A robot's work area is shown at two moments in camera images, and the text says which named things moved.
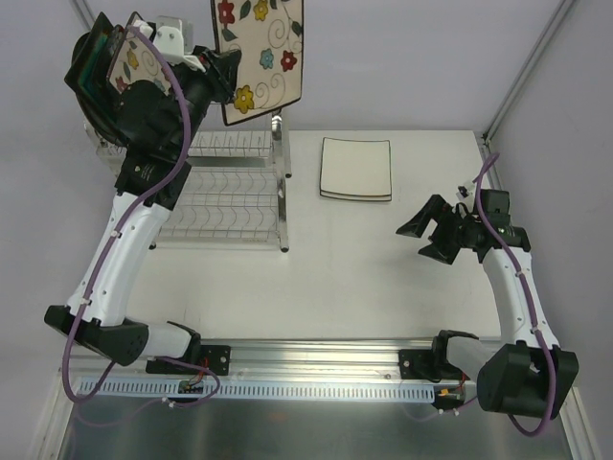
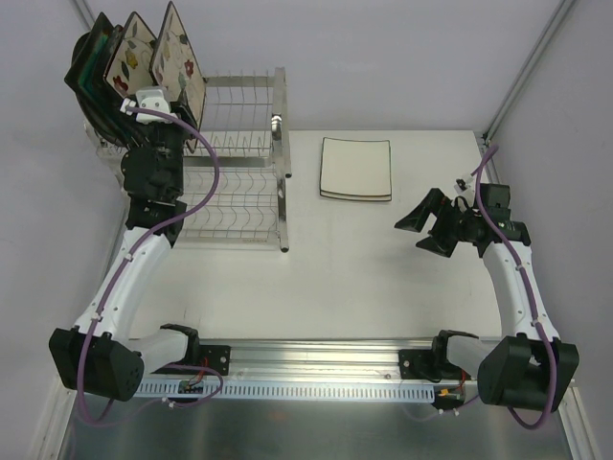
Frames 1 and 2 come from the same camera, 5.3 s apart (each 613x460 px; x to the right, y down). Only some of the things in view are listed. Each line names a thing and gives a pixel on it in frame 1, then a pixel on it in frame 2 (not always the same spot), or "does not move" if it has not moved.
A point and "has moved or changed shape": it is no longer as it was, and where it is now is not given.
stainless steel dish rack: [238, 172] does not move
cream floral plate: [269, 35] has moved or changed shape
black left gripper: [222, 70] → [169, 132]
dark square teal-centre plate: [90, 69] does not move
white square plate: [356, 166] does not move
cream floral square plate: [134, 61] does not move
